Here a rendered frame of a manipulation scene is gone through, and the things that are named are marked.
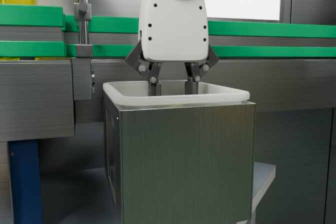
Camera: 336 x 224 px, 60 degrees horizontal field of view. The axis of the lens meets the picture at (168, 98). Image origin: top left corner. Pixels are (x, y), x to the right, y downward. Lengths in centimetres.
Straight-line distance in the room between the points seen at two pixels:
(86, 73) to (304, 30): 54
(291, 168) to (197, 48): 76
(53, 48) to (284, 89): 52
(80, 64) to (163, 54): 14
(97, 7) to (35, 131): 38
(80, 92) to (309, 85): 55
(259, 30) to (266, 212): 65
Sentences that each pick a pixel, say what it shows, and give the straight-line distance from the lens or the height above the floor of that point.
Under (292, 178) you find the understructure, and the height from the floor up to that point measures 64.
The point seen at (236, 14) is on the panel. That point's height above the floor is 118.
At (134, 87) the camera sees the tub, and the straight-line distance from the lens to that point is 53.
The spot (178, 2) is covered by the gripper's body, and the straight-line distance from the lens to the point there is 43.
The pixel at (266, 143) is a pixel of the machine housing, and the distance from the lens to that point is 102.
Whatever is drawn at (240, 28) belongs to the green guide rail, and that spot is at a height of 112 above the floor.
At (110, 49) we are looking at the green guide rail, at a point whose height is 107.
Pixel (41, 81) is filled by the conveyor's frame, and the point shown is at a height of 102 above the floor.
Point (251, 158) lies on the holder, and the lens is 39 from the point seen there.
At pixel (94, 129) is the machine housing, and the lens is 82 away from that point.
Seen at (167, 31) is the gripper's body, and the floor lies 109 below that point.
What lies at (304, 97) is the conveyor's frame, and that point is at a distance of 80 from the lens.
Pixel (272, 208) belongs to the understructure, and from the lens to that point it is 113.
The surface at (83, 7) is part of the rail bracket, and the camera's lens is 44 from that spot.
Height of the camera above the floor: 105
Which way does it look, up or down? 8 degrees down
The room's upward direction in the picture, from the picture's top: straight up
